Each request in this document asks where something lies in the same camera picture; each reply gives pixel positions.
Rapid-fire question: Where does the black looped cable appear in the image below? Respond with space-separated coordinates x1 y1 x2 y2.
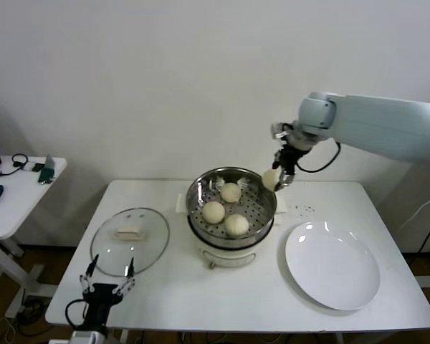
0 153 30 177

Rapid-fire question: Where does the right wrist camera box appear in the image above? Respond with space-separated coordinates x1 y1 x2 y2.
270 122 292 141

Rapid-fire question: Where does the green circuit board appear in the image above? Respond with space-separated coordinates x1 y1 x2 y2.
38 154 55 186

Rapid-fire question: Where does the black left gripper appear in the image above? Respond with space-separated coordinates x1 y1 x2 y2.
79 254 136 329

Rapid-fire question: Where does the perforated steel steamer basket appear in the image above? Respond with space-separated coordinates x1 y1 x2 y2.
184 166 277 249

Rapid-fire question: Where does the white electric cooking pot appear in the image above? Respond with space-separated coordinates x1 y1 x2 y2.
174 191 290 270

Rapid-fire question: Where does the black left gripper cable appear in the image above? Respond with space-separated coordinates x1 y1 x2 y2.
64 299 91 329

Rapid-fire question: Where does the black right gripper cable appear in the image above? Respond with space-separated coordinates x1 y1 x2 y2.
295 141 342 174

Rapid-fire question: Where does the white steamed baozi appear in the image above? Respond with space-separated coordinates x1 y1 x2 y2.
262 168 281 191
224 214 250 237
220 182 242 204
201 201 226 224

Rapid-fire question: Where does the white side table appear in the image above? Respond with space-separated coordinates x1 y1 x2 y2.
0 156 68 320

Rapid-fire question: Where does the white round plate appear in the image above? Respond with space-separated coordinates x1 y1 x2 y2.
284 220 381 311

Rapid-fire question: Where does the glass lid with cream handle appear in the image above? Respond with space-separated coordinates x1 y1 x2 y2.
90 206 171 277

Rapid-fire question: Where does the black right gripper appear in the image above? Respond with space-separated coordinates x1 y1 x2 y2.
271 143 305 191

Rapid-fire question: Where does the white wall cable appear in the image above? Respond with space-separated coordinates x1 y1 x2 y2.
397 186 430 232

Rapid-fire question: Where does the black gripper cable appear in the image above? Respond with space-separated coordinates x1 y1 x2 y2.
295 141 342 174
64 299 91 329

